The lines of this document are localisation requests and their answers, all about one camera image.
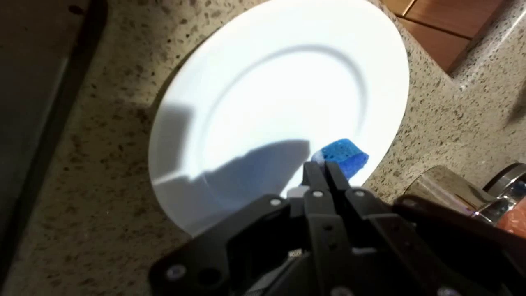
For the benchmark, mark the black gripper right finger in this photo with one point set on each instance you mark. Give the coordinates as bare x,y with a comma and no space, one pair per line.
395,246

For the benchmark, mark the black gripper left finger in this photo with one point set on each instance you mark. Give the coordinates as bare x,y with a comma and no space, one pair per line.
263,246

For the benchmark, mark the blue sponge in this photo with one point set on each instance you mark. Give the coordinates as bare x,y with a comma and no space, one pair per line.
345,153

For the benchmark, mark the white plate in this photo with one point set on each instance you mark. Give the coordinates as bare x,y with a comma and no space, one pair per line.
273,82

